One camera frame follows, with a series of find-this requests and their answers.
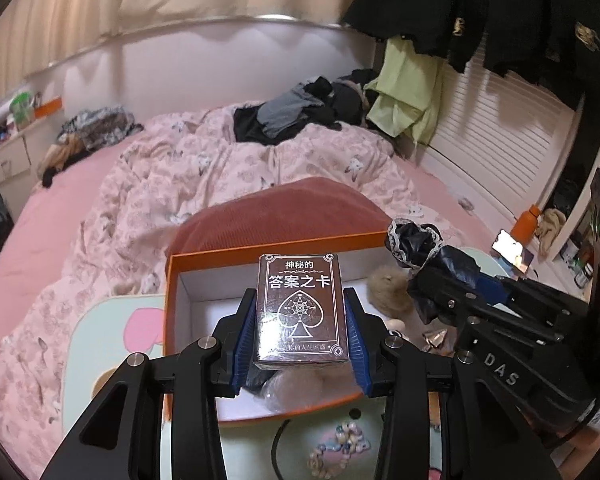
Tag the smartphone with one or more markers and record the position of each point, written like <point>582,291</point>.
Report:
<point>507,245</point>

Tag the green packet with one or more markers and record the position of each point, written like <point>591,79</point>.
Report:
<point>22,110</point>

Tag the orange cardboard box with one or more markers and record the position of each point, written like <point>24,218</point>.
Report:
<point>210,260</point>

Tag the beige and black garment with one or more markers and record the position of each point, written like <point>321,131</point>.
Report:
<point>62,160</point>

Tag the brown fur pompom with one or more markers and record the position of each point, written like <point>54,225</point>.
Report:
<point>385,292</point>

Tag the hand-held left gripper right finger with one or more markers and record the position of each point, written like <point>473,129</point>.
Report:
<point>357,350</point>

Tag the red knitted cushion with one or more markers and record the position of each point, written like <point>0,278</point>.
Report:
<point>290,210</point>

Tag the dark brown card box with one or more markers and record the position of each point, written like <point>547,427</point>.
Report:
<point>300,310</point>

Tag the small orange box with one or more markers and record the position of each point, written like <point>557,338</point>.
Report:
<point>49,108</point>

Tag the bubble wrap ball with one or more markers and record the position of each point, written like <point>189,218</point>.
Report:
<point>295,390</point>

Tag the white nightstand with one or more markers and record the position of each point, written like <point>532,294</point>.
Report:
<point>7,160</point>

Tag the light green garment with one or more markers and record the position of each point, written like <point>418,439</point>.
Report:
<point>405,90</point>

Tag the mint cartoon-print bed table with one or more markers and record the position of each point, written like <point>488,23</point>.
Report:
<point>95,330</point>

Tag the grey patterned garment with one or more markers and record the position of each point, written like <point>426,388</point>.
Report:
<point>100,127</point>

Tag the white louvered wardrobe door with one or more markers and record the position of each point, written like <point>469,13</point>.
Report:
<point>510,135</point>

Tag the white padded headboard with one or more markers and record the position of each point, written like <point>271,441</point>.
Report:
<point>180,70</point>

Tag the black jacket with gold emblem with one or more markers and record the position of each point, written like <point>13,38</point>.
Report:
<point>410,5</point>
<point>535,25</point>

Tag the silver metal trinket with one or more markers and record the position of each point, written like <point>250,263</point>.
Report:
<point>434,340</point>

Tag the beige cloth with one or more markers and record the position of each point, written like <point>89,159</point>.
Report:
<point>552,230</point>

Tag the cluttered shelf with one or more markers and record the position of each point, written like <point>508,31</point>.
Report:
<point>577,250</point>

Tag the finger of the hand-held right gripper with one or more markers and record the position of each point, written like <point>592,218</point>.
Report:
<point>440,290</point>
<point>497,291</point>

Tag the black lace-trimmed scrunchie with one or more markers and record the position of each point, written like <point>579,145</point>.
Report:
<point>415,240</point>

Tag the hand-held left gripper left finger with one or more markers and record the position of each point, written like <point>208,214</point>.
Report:
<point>245,345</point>

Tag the pile of dark clothes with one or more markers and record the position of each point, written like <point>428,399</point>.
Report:
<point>290,110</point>

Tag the pink bed sheet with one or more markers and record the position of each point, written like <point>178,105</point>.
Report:
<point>70,195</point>

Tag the orange bottle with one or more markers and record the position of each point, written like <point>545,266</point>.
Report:
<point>525,225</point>

